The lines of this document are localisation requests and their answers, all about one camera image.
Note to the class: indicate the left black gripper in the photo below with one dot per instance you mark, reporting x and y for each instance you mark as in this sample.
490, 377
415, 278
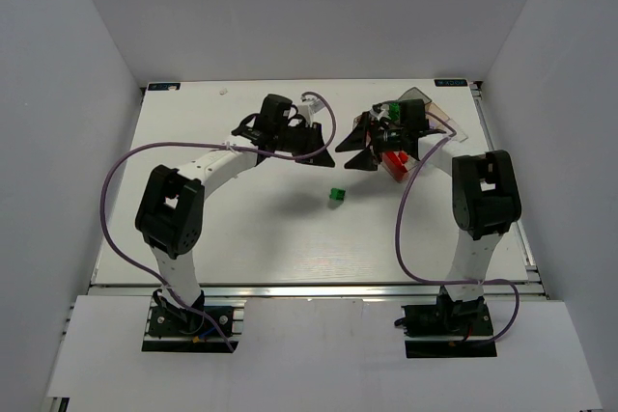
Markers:
303, 138

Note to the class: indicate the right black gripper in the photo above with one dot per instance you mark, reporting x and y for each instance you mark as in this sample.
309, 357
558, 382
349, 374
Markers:
378, 140

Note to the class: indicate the red 2x3 lego brick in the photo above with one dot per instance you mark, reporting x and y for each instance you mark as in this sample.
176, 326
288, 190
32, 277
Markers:
396, 164

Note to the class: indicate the green slanted lego brick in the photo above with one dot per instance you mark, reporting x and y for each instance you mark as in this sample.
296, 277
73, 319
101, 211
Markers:
337, 195

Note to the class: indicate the green lego upturned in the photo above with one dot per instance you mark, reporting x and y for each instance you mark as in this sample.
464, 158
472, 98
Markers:
393, 111

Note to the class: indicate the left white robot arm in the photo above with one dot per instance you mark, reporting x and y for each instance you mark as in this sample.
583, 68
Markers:
171, 213

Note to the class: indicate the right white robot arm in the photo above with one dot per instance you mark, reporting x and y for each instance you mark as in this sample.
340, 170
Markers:
484, 193

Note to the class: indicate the clear compartment container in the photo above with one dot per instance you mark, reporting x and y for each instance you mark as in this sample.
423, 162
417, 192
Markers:
433, 121

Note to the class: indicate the blue label sticker right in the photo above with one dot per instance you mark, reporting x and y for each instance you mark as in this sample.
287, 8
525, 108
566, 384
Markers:
445, 82

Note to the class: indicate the blue label sticker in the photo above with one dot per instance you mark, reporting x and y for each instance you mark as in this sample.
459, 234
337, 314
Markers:
445, 82
163, 87

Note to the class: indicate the blue label sticker left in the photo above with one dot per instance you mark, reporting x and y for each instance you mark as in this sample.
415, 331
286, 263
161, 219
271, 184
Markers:
163, 87

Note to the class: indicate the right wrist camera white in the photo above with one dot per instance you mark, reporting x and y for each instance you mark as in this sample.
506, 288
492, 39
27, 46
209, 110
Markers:
380, 113

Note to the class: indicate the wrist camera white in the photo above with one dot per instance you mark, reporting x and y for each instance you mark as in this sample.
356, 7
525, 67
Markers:
308, 107
380, 113

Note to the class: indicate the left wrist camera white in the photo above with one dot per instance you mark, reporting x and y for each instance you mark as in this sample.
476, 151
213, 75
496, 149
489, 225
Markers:
308, 107

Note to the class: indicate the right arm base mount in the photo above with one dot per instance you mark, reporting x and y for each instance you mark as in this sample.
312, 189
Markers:
448, 329

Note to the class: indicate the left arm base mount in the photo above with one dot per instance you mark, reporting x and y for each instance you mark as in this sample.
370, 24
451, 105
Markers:
170, 329

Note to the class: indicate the aluminium table rail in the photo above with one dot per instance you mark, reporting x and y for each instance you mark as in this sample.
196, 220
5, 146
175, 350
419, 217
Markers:
527, 289

